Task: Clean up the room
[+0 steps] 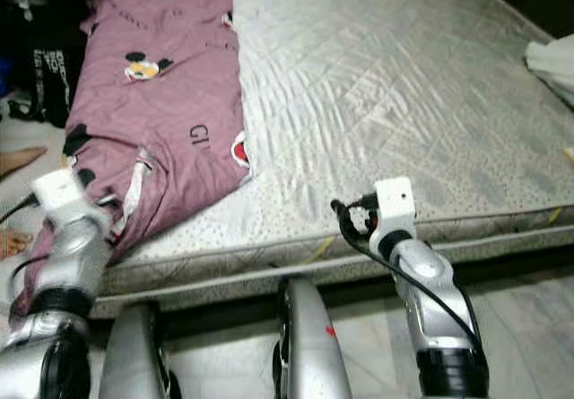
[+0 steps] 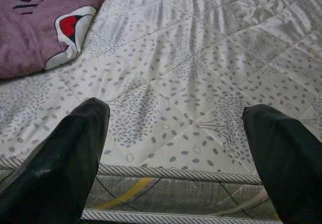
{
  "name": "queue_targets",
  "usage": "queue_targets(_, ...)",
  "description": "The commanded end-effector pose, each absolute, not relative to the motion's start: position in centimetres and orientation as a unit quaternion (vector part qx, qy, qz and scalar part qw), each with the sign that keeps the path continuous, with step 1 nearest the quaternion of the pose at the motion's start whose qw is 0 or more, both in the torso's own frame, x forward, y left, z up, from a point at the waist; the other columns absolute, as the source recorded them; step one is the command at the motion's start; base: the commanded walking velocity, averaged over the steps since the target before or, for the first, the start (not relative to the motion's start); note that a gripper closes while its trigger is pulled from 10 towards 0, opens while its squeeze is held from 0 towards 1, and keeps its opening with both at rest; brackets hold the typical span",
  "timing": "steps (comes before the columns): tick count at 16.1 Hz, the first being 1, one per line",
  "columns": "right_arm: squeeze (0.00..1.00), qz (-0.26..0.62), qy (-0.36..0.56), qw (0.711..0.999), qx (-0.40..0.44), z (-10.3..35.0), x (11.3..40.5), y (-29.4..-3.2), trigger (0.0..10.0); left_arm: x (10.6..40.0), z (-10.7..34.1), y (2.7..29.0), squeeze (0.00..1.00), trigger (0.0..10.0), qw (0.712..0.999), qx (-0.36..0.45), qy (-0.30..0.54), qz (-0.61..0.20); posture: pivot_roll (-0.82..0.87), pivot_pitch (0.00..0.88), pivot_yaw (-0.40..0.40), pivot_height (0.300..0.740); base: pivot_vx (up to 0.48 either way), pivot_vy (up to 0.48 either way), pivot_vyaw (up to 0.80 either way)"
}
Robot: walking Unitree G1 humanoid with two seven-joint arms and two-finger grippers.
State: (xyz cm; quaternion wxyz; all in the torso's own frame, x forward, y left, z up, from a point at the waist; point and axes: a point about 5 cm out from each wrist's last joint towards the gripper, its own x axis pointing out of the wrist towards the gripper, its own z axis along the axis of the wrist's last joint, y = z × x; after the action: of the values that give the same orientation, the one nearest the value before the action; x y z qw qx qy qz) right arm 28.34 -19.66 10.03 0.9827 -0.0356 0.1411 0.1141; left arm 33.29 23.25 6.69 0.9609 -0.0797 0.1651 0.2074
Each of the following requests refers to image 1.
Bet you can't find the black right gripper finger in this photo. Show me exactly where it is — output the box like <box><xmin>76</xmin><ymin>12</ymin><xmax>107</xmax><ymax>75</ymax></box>
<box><xmin>329</xmin><ymin>198</ymin><xmax>356</xmax><ymax>239</ymax></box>

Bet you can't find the pink cartoon print blanket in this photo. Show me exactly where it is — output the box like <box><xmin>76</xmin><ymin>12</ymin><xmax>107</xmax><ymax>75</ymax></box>
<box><xmin>22</xmin><ymin>0</ymin><xmax>253</xmax><ymax>321</ymax></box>

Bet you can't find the white pillow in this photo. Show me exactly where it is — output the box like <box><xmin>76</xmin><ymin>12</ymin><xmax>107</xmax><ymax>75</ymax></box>
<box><xmin>525</xmin><ymin>36</ymin><xmax>574</xmax><ymax>110</ymax></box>

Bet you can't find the white quilted mattress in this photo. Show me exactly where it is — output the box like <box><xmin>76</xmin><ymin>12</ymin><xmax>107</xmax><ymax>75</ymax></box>
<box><xmin>99</xmin><ymin>0</ymin><xmax>574</xmax><ymax>294</ymax></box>

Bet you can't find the grey right robot leg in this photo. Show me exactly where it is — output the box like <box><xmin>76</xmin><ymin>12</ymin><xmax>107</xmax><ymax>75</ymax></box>
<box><xmin>274</xmin><ymin>278</ymin><xmax>352</xmax><ymax>399</ymax></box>

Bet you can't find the grey robot leg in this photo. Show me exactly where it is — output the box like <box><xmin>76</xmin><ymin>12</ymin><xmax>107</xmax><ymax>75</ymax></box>
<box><xmin>274</xmin><ymin>278</ymin><xmax>352</xmax><ymax>399</ymax></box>
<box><xmin>99</xmin><ymin>300</ymin><xmax>182</xmax><ymax>399</ymax></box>

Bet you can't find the person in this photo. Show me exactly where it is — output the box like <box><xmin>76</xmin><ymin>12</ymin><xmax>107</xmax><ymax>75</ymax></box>
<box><xmin>0</xmin><ymin>146</ymin><xmax>48</xmax><ymax>258</ymax></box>

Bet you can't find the grey left robot leg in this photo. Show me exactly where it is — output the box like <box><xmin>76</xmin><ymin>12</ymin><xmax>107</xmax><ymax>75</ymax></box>
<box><xmin>99</xmin><ymin>300</ymin><xmax>182</xmax><ymax>399</ymax></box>

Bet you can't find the black printed bag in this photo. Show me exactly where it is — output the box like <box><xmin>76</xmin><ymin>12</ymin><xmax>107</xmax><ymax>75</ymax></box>
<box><xmin>4</xmin><ymin>0</ymin><xmax>88</xmax><ymax>128</ymax></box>

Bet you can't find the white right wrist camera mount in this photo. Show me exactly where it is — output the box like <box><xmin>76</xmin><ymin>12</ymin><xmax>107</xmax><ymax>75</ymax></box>
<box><xmin>368</xmin><ymin>177</ymin><xmax>417</xmax><ymax>248</ymax></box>

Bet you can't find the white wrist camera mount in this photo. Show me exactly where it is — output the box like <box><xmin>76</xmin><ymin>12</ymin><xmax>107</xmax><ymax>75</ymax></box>
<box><xmin>368</xmin><ymin>177</ymin><xmax>417</xmax><ymax>248</ymax></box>
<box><xmin>31</xmin><ymin>168</ymin><xmax>109</xmax><ymax>231</ymax></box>

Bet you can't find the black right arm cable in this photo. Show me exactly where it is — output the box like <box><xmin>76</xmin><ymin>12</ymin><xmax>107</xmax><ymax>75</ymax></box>
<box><xmin>339</xmin><ymin>198</ymin><xmax>483</xmax><ymax>355</ymax></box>

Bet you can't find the dark bed frame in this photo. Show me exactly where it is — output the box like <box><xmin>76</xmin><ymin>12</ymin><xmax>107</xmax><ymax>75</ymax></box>
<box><xmin>99</xmin><ymin>256</ymin><xmax>574</xmax><ymax>328</ymax></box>

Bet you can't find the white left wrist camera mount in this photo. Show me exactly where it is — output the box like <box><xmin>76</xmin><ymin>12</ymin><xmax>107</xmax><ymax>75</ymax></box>
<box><xmin>31</xmin><ymin>168</ymin><xmax>109</xmax><ymax>231</ymax></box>

